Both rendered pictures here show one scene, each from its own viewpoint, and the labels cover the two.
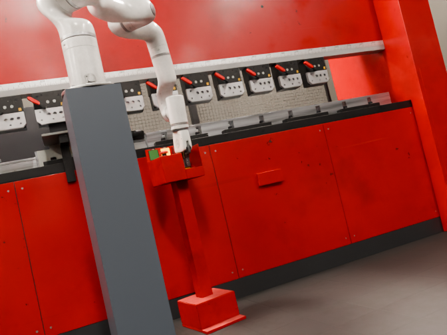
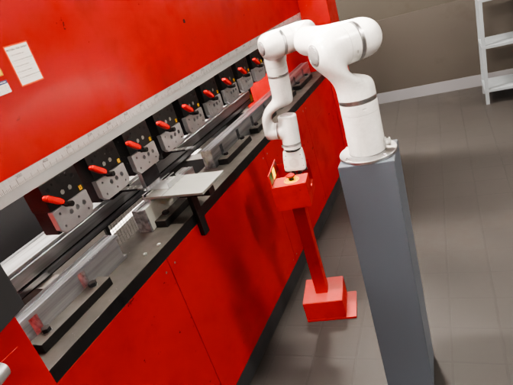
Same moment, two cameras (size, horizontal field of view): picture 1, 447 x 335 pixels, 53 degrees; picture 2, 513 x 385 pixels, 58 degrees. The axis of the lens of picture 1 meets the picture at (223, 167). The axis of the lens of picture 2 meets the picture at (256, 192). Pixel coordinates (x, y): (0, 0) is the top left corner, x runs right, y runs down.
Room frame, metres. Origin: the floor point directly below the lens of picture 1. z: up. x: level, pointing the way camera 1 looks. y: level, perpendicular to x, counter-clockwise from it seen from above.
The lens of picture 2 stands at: (0.69, 1.61, 1.60)
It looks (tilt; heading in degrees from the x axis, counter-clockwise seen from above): 23 degrees down; 320
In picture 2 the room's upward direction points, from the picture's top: 18 degrees counter-clockwise
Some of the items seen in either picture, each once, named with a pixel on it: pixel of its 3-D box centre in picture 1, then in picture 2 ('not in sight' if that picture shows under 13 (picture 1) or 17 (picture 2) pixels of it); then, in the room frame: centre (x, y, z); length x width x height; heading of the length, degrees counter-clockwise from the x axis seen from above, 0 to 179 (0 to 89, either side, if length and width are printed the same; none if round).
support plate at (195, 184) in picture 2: (62, 137); (185, 185); (2.14, 0.73, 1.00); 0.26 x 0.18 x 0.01; 21
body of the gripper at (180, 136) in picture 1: (181, 139); (294, 157); (2.08, 0.16, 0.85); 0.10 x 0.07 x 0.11; 32
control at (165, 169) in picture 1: (174, 162); (291, 182); (2.08, 0.22, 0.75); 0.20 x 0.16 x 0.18; 122
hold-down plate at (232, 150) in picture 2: (181, 140); (235, 149); (2.43, 0.19, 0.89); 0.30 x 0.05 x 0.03; 111
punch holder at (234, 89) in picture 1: (227, 84); (238, 76); (2.61, -0.14, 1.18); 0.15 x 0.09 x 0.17; 111
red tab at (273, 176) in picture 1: (269, 177); not in sight; (2.48, -0.24, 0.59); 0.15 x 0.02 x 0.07; 111
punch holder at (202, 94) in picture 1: (196, 88); (223, 86); (2.54, 0.05, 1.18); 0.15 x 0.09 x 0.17; 111
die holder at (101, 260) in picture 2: not in sight; (67, 291); (2.08, 1.29, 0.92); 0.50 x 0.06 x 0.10; 111
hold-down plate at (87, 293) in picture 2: not in sight; (74, 311); (2.01, 1.32, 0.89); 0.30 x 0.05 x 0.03; 111
